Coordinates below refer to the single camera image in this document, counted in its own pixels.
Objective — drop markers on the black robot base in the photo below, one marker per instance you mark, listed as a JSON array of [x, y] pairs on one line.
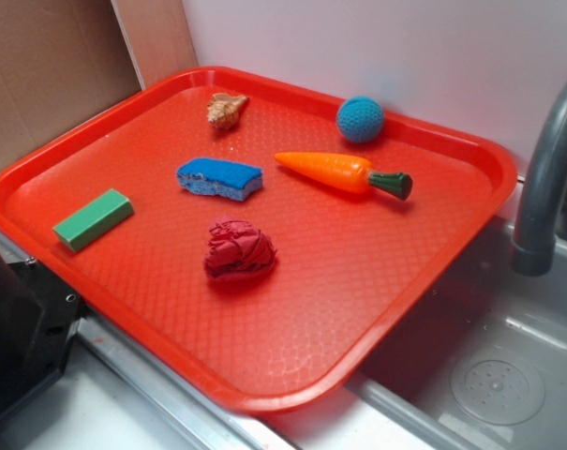
[[38, 319]]

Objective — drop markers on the blue sponge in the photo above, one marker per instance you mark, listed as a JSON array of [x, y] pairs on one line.
[[222, 178]]

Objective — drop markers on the red plastic tray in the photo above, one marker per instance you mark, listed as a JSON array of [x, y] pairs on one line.
[[348, 266]]

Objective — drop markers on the crumpled red cloth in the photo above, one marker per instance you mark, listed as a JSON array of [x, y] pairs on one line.
[[238, 251]]

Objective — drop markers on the orange toy carrot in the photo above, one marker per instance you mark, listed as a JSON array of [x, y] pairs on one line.
[[346, 172]]

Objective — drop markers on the tan seashell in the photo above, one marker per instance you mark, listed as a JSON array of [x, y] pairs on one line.
[[224, 110]]

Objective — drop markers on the blue knitted ball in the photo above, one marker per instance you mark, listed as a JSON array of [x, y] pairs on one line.
[[360, 119]]

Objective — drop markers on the green rectangular block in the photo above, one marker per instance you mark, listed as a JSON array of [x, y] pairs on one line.
[[93, 220]]

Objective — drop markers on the grey sink faucet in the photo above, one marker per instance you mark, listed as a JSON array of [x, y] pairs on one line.
[[542, 211]]

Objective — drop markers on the grey toy sink basin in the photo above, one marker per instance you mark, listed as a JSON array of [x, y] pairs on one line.
[[479, 363]]

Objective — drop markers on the brown cardboard panel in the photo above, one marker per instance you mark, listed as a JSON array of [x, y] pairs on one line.
[[61, 63]]

